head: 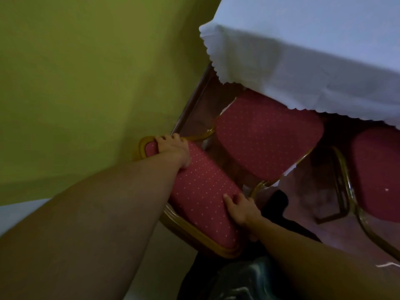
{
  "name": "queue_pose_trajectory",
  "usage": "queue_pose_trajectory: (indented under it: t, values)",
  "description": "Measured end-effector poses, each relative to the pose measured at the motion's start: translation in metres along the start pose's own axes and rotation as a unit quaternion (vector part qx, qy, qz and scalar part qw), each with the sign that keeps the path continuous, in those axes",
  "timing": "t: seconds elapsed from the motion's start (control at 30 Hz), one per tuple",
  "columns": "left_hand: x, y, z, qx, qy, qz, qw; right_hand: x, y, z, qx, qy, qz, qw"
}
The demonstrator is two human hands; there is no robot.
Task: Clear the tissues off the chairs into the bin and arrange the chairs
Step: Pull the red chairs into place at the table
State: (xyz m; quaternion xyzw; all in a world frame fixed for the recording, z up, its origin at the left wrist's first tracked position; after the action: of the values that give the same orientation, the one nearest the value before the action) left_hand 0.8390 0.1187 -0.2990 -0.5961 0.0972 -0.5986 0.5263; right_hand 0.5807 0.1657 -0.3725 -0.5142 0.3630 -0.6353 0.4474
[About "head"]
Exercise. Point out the person's dark grey shirt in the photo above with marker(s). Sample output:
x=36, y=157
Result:
x=247, y=281

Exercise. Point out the person's right hand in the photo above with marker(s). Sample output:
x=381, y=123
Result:
x=243, y=212

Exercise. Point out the person's left fingers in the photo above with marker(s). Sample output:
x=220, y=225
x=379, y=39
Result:
x=171, y=139

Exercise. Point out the person's left forearm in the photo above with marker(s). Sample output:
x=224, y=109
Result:
x=93, y=228

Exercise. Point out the person's left hand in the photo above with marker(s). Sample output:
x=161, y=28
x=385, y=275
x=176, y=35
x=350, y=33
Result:
x=173, y=151

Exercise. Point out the person's right forearm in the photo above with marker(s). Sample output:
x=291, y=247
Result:
x=312, y=262

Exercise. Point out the person's right thumb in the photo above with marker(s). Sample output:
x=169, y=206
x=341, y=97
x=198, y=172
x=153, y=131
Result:
x=229, y=201

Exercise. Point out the red dotted gold-framed chair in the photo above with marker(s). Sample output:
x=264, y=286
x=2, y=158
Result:
x=375, y=174
x=203, y=190

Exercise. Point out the white scalloped tablecloth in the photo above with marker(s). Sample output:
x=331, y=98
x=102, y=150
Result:
x=306, y=49

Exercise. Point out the person's black trousers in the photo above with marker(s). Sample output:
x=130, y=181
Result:
x=278, y=204

